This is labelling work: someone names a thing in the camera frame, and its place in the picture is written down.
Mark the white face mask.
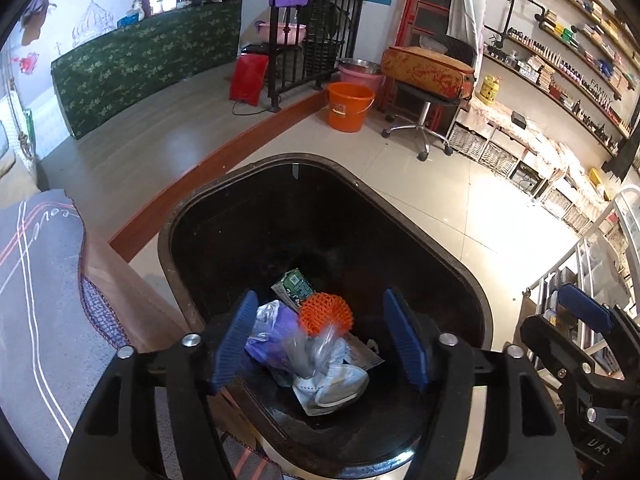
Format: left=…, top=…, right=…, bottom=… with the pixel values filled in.
left=293, top=364, right=369, bottom=413

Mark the white paper bag blue logo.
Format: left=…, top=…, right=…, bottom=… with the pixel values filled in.
left=298, top=334, right=384, bottom=417

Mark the dark woven trash bin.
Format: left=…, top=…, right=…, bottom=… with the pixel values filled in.
left=158, top=153, right=492, bottom=479

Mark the blue striped tablecloth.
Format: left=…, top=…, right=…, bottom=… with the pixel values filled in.
left=1, top=190, right=281, bottom=479

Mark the clear crumpled plastic wrapper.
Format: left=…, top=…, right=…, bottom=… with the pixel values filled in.
left=282, top=324, right=347, bottom=379

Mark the green white milk carton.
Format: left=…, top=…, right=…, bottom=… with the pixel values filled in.
left=271, top=269, right=314, bottom=312

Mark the yellow bottle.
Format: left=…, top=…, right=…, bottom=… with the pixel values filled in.
left=477, top=75, right=500, bottom=106

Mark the orange plastic bucket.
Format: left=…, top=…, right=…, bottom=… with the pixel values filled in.
left=328, top=81, right=375, bottom=133

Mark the pink bucket with basin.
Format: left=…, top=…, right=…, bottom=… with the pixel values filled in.
left=337, top=58, right=385, bottom=93

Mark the red ladder shelf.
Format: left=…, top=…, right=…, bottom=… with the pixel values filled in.
left=395, top=0, right=451, bottom=47

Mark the green floral covered counter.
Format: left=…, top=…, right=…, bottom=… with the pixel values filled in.
left=51, top=0, right=242, bottom=139

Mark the red shopping bag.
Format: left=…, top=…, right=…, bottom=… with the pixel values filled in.
left=230, top=53, right=269, bottom=106

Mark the black metal railing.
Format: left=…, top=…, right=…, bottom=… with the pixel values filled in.
left=266, top=0, right=363, bottom=112

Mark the purple folded umbrella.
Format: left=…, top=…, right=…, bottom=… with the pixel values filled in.
left=21, top=0, right=50, bottom=47

